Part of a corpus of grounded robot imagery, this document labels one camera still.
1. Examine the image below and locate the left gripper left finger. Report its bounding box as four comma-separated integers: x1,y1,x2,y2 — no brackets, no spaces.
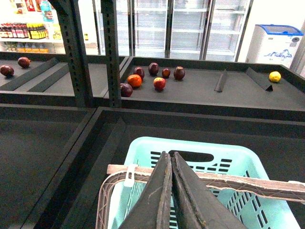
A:
119,152,172,229

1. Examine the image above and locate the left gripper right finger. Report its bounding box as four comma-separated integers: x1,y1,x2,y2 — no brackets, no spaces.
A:
171,152,246,229

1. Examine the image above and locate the light blue plastic basket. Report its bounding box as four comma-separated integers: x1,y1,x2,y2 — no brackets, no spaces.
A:
107,136,301,229

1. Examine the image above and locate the grey-brown basket handle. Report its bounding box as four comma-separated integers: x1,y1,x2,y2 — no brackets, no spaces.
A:
95,165,305,229

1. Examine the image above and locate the small red apple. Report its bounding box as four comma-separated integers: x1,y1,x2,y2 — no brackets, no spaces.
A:
153,77,166,91

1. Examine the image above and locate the white zip tie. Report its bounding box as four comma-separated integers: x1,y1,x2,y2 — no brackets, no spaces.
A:
123,164,138,187

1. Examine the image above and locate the dark purple fruit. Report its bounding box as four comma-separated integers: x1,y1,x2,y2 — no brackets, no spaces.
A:
120,83,133,97

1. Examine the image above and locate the grey shelf divider left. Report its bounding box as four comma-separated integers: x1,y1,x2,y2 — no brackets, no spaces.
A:
214,69,228,93

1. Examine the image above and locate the grey shelf divider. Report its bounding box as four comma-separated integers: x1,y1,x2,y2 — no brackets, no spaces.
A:
214,69,228,93
245,67,273,92

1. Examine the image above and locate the orange fruit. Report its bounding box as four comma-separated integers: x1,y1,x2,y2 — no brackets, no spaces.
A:
127,74,142,88

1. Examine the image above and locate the dark plum back right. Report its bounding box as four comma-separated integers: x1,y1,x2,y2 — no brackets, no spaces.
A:
173,66,185,80

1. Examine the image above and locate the dark plum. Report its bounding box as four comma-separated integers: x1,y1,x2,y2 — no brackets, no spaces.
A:
173,66,185,80
148,62,159,76
133,67,145,80

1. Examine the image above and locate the small dark red fruit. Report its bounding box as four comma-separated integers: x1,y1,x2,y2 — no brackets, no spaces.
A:
162,68,171,78

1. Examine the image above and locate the dark plum back left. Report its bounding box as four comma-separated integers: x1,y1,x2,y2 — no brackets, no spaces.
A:
133,67,145,80

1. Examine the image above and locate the grey shelf divider right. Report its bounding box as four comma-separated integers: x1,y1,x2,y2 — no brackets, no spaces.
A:
245,67,273,92

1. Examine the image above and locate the dark plum back middle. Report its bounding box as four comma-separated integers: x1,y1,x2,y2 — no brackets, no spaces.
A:
148,62,159,76

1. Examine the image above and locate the yellow lemon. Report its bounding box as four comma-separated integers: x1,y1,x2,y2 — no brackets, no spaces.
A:
269,71,282,83

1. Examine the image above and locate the glass door refrigerator row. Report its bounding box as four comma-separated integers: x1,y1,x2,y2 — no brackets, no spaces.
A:
92,0,254,62

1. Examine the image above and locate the white blue chest freezer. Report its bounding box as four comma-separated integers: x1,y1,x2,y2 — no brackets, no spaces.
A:
245,24,304,68

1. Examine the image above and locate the dark fruit far shelf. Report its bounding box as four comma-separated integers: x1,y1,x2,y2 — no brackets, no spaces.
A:
18,57,31,68

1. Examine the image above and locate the dark fruit far left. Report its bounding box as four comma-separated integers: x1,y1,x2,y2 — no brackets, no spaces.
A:
0,65,14,77

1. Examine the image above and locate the grocery shelf with bottles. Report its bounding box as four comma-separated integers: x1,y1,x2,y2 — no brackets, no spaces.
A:
0,0,65,54

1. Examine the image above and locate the dark metal rack post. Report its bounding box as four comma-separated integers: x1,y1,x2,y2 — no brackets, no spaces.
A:
101,0,122,108

